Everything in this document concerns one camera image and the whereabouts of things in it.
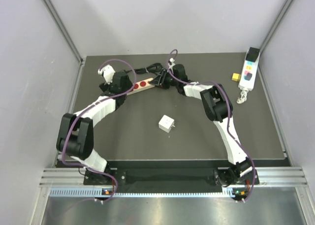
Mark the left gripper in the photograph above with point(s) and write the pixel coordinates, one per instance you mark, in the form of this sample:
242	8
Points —
106	87

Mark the slotted grey cable duct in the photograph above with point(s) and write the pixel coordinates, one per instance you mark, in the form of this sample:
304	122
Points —
104	193

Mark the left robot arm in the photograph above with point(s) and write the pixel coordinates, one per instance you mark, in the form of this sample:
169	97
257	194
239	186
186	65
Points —
75	140

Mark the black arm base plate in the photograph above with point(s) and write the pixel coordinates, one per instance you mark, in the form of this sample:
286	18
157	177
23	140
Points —
211	176

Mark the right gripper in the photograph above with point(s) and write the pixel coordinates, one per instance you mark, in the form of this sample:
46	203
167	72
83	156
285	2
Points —
160	80

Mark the white power strip coloured sockets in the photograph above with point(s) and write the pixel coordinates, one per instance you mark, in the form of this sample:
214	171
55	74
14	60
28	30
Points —
248	67

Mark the black adapter on white strip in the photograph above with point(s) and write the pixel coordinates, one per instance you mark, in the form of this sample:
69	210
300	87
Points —
252	54

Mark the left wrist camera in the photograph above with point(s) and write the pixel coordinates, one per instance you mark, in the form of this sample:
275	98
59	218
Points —
107	72

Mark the yellow cube block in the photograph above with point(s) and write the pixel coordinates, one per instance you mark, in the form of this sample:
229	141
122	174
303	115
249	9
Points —
236	77

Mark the white cube socket adapter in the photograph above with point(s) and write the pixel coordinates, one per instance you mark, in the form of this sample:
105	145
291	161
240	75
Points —
166	123

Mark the beige power strip red sockets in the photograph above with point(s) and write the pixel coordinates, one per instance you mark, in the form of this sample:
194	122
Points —
141	86

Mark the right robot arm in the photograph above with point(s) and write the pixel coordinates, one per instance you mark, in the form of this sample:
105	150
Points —
218	109

